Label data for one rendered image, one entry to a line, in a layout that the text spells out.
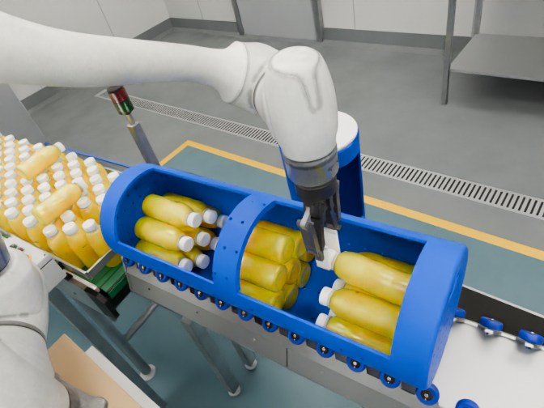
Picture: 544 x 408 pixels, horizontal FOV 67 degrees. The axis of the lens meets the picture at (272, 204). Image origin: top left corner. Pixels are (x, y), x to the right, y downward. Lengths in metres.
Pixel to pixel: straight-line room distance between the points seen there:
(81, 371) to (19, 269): 0.26
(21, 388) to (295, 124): 0.60
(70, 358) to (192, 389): 1.16
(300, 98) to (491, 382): 0.71
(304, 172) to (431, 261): 0.28
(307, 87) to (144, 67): 0.22
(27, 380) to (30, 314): 0.15
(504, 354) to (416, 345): 0.33
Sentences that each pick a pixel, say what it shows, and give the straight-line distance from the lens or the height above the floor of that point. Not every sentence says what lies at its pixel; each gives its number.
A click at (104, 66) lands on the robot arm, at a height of 1.67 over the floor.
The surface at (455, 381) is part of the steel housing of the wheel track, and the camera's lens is 1.00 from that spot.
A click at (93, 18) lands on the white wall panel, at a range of 6.00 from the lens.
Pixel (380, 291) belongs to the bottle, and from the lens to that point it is 0.83.
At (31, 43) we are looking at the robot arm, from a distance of 0.51.
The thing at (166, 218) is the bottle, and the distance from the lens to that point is 1.12.
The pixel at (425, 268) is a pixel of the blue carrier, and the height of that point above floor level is 1.23.
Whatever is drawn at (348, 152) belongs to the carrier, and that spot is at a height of 1.00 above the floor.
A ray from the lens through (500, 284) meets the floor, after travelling 2.32.
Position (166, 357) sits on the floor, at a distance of 2.29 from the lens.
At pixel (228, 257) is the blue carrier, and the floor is 1.19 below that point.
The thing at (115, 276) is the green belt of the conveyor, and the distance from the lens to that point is 1.43.
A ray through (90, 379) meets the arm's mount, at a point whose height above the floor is 1.08.
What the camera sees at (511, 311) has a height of 0.15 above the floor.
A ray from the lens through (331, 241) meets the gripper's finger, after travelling 0.86.
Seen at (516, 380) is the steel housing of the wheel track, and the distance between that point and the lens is 1.03.
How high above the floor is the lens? 1.84
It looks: 42 degrees down
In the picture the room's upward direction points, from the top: 16 degrees counter-clockwise
